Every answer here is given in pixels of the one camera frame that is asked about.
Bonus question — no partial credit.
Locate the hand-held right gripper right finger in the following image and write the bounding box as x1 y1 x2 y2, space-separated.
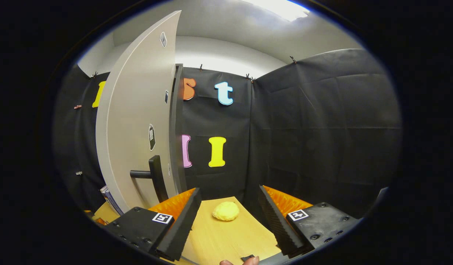
258 185 361 258

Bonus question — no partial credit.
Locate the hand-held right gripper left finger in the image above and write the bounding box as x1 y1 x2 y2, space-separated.
103 187 202 262

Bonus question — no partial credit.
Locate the black door handle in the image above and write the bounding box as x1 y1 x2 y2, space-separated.
130 155 169 203

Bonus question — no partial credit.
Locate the beige cabinet door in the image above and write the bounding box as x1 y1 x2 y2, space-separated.
95 10 182 215

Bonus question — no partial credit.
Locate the yellow lumpy ball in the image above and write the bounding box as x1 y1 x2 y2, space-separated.
212 201 240 222

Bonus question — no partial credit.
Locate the stack of books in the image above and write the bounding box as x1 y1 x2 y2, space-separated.
100 185 124 216

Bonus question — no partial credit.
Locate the black backdrop cloth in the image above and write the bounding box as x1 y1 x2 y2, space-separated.
53 48 403 221

